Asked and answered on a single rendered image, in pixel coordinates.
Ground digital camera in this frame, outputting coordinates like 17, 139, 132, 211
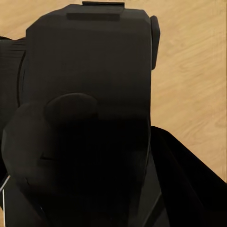
0, 1, 160, 227

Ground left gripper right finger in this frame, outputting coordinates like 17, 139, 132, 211
150, 126, 227, 227

